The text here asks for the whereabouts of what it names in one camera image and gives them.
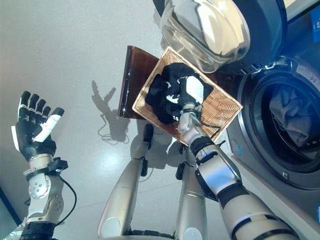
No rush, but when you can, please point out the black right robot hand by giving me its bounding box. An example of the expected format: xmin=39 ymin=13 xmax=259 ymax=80
xmin=165 ymin=75 xmax=205 ymax=121

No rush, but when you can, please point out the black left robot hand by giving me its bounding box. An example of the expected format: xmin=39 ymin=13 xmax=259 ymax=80
xmin=11 ymin=90 xmax=65 ymax=162

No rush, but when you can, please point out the black garment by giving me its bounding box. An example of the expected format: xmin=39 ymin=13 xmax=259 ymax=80
xmin=145 ymin=62 xmax=215 ymax=125

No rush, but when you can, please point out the light grey garment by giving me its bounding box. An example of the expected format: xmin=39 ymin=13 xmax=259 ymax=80
xmin=269 ymin=83 xmax=320 ymax=149

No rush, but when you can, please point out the round washing machine door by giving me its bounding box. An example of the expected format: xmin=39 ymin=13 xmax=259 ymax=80
xmin=151 ymin=0 xmax=289 ymax=74

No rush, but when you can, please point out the dark grey washing machine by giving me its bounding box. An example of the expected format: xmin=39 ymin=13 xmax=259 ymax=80
xmin=224 ymin=0 xmax=320 ymax=227

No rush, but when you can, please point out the brown wicker laundry tray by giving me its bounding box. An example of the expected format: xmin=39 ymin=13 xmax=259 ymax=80
xmin=131 ymin=46 xmax=244 ymax=147

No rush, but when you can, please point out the dark brown stand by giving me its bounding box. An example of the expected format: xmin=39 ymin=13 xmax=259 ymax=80
xmin=117 ymin=45 xmax=241 ymax=119

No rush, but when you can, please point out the silver left robot leg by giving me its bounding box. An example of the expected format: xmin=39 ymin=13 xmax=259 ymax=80
xmin=97 ymin=123 xmax=155 ymax=239

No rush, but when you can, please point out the silver robot leg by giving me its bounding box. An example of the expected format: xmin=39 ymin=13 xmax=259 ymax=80
xmin=97 ymin=123 xmax=155 ymax=239
xmin=174 ymin=144 xmax=209 ymax=240

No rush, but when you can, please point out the silver right robot leg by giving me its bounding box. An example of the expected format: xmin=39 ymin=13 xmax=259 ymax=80
xmin=174 ymin=144 xmax=209 ymax=240

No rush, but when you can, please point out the blue barcode sticker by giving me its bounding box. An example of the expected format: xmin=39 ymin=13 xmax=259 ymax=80
xmin=310 ymin=11 xmax=320 ymax=44

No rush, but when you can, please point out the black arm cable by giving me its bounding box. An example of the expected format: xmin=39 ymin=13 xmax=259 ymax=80
xmin=196 ymin=109 xmax=226 ymax=147
xmin=55 ymin=173 xmax=78 ymax=227

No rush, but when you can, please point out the thin grey floor cable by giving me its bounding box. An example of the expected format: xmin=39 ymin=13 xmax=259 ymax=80
xmin=98 ymin=113 xmax=130 ymax=145

